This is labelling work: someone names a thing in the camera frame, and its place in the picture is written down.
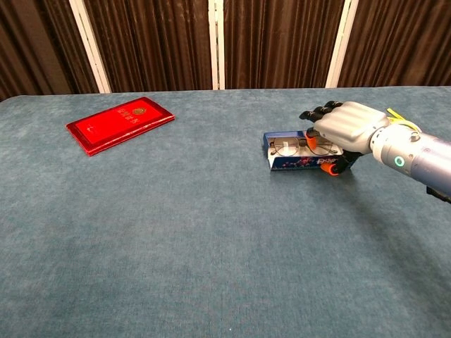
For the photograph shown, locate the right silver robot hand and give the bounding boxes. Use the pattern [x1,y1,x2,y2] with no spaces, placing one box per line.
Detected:
[299,101,390,177]

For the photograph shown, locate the thin-framed eyeglasses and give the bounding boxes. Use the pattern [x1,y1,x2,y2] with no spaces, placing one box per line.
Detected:
[269,136,335,158]

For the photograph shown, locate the blue glasses case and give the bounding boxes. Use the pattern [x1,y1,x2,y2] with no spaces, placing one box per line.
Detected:
[263,130,353,173]

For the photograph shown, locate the dark brown curtain panel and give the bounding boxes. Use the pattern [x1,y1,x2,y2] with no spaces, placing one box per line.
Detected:
[223,0,345,90]
[0,0,99,102]
[338,0,451,89]
[82,0,214,94]

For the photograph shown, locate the teal table cloth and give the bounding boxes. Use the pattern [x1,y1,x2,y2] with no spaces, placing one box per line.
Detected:
[0,86,451,338]

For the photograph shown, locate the red certificate book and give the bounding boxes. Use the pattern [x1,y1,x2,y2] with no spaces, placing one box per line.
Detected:
[66,96,176,158]

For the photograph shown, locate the white slotted metal rail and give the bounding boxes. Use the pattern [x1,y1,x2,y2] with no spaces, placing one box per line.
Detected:
[207,0,226,91]
[326,0,355,89]
[68,0,113,94]

